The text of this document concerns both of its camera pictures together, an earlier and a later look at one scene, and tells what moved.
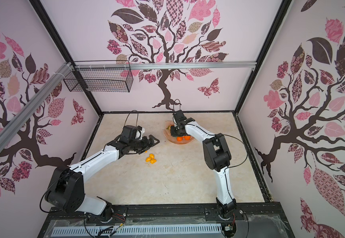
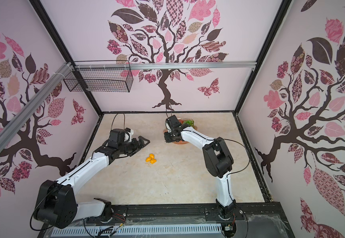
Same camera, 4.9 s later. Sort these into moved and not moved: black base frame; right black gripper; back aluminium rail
Moved: right black gripper
Not moved: black base frame; back aluminium rail
